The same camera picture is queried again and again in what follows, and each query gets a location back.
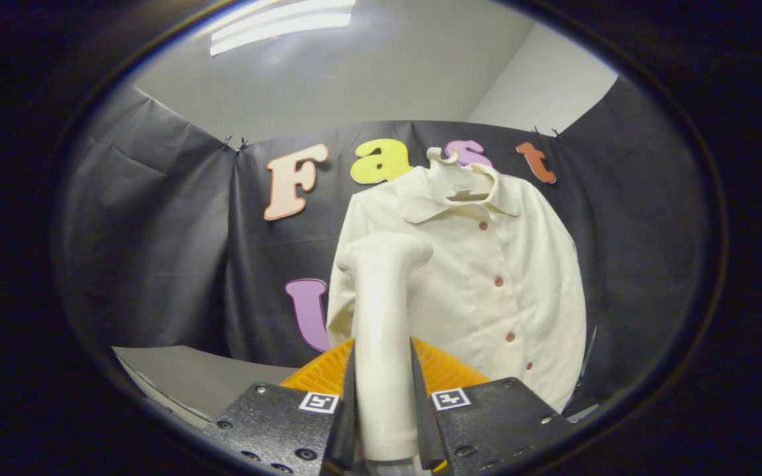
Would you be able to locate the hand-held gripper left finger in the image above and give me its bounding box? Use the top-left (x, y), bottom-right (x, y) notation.
top-left (206, 338), bottom-right (359, 476)

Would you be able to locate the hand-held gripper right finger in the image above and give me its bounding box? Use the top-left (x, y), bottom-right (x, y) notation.
top-left (409, 337), bottom-right (573, 474)

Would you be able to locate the cream garment steamer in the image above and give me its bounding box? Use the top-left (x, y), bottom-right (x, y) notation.
top-left (336, 231), bottom-right (435, 463)

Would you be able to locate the cream button-up shirt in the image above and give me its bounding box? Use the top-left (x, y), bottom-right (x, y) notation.
top-left (326, 162), bottom-right (587, 414)

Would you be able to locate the cream clothes hanger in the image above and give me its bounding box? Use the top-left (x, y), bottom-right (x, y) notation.
top-left (426, 147), bottom-right (495, 202)

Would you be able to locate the grey cabinet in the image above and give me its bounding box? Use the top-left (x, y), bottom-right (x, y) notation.
top-left (111, 345), bottom-right (299, 430)

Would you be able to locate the black backdrop cloth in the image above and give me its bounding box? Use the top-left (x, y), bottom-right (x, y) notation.
top-left (57, 76), bottom-right (712, 424)

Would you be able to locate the ceiling light panel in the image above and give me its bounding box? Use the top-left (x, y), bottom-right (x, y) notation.
top-left (209, 0), bottom-right (357, 57)

